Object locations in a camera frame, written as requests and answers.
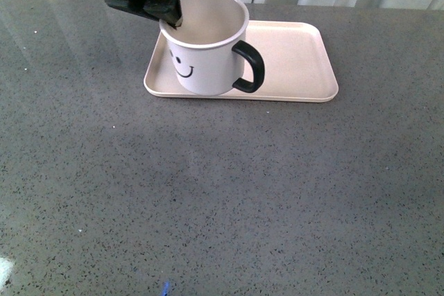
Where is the white smiley mug black handle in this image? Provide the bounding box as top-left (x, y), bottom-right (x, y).
top-left (160, 0), bottom-right (265, 96)

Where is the beige rectangular plastic tray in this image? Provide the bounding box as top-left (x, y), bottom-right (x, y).
top-left (144, 20), bottom-right (339, 103)

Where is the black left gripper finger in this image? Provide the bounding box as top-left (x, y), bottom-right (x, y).
top-left (142, 0), bottom-right (183, 29)

